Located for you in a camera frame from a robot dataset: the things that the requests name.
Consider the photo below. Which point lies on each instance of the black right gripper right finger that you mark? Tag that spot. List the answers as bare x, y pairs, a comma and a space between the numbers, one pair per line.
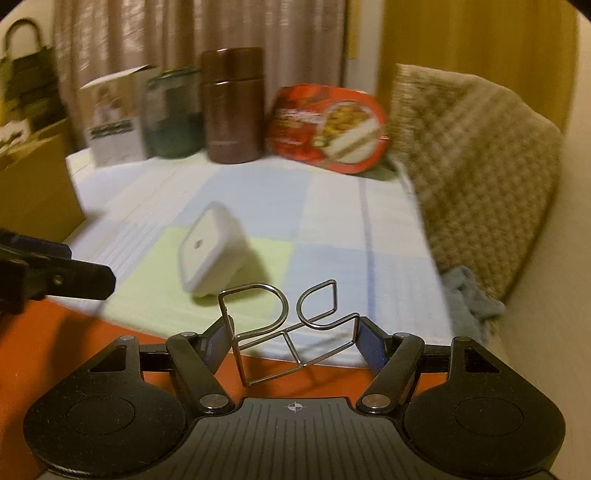
398, 361

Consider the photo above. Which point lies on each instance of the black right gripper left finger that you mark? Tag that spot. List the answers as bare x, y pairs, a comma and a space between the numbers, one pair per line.
191, 360

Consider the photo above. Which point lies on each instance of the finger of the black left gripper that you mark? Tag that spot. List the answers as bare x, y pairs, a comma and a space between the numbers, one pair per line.
32, 269

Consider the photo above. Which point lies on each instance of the metal wire puzzle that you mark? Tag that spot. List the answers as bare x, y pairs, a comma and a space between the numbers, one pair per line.
240, 342

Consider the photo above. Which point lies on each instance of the open cardboard box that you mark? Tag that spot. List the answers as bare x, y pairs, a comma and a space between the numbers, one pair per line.
38, 197

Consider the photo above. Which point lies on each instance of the red table mat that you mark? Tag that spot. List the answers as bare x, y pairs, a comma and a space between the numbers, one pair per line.
110, 420

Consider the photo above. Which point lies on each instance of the grey cloth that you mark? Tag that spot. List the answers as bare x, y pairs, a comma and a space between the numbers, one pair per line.
471, 309

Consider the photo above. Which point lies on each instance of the white square night light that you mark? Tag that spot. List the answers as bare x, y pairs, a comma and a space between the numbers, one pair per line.
212, 252

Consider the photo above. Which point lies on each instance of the white product box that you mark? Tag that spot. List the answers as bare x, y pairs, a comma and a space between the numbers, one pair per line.
111, 108

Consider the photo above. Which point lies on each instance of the dark woven bag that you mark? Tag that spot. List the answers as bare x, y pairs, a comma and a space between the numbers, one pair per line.
30, 84

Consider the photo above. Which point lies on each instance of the quilted beige chair cover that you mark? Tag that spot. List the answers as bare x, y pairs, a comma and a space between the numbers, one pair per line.
484, 166

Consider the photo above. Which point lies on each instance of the green glass jar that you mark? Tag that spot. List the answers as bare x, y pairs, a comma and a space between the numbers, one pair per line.
172, 120

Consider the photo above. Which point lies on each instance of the red instant rice box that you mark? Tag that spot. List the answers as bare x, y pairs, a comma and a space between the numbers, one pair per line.
333, 128

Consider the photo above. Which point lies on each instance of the brown thermos flask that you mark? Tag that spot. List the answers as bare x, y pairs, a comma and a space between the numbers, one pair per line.
232, 98

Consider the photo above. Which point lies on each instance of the pink curtain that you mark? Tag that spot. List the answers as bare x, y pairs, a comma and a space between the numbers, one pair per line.
304, 41

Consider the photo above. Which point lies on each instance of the wooden door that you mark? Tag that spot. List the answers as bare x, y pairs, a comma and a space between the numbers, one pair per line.
530, 47

